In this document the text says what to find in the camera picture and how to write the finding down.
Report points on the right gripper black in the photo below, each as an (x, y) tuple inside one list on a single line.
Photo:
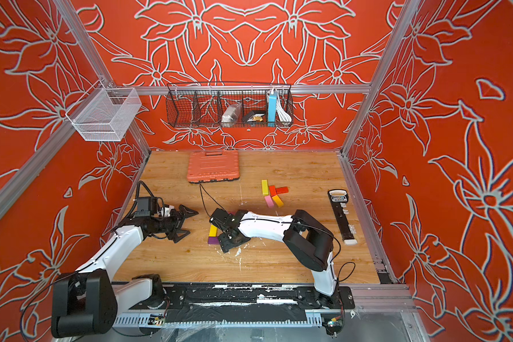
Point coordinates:
[(224, 245)]

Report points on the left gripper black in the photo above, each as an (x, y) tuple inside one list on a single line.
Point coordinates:
[(183, 214)]

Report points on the long yellow block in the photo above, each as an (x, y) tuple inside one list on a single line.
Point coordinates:
[(213, 231)]

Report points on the purple small block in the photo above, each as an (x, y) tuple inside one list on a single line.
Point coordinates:
[(213, 241)]

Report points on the orange long block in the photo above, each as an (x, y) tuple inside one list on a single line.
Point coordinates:
[(278, 202)]

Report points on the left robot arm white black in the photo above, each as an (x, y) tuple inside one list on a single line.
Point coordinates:
[(85, 301)]

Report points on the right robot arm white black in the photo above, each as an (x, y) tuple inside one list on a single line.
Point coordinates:
[(307, 239)]

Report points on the pink long block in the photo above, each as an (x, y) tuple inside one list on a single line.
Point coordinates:
[(269, 201)]

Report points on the yellow-green block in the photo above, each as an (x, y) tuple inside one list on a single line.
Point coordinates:
[(265, 187)]

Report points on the red-orange small block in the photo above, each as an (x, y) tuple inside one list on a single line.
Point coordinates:
[(272, 190)]

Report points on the orange plastic tool case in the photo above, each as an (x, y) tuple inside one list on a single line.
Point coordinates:
[(213, 166)]

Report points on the red flat block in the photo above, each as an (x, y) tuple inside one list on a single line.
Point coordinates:
[(282, 190)]

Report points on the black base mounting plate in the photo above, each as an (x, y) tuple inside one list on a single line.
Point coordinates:
[(236, 303)]

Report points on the grey packet in basket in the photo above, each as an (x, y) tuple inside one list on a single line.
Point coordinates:
[(231, 115)]

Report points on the black item in basket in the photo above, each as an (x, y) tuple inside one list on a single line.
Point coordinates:
[(255, 117)]

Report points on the black remote-like tool strip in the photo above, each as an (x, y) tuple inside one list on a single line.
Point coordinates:
[(339, 199)]

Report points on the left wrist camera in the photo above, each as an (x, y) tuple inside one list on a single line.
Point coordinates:
[(146, 207)]

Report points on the black wire wall basket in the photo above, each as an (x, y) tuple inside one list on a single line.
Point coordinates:
[(201, 106)]

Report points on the clear plastic wall bin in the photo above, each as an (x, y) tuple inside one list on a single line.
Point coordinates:
[(105, 114)]

